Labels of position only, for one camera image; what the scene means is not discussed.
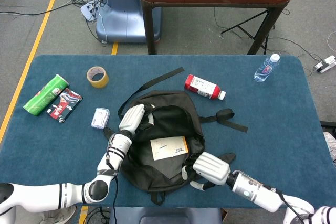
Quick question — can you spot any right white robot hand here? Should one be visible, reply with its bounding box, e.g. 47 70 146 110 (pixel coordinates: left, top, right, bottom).
181 152 232 192

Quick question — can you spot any black red illustrated book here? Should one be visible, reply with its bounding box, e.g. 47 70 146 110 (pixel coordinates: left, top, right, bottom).
46 87 84 124

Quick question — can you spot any white power strip with plugs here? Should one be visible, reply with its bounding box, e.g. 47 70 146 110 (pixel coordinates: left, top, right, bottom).
80 0 104 22

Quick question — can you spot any clear water bottle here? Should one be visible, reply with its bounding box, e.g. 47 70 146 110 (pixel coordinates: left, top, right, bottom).
253 53 281 83

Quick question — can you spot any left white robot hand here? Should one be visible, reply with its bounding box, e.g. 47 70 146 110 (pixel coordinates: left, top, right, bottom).
118 103 155 133

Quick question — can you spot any blue grey chair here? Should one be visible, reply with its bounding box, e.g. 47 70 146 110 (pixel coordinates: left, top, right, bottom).
109 207 223 224

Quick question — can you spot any yellow tape roll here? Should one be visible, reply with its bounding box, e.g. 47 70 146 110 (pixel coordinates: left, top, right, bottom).
86 66 110 89

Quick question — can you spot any green chip can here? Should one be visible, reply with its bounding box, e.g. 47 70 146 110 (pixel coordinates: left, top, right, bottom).
23 73 70 116

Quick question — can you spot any blue felt table cover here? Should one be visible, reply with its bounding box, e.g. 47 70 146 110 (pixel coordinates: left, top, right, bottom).
0 55 336 209

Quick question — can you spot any white plastic packet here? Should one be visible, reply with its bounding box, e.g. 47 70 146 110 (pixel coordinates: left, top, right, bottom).
90 107 111 130

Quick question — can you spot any blue grey machine base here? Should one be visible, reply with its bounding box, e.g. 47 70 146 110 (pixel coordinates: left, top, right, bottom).
95 0 162 44

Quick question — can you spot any white book with yellow spine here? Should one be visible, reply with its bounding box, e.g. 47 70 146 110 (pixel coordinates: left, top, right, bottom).
150 136 190 162

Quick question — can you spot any white black power strip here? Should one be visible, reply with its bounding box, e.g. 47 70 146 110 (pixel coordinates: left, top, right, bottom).
312 55 336 74

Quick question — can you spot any black fabric backpack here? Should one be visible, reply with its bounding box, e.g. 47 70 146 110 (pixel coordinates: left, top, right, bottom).
117 67 249 206

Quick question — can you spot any red juice bottle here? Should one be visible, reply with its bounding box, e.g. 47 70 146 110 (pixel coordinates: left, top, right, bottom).
184 74 227 101

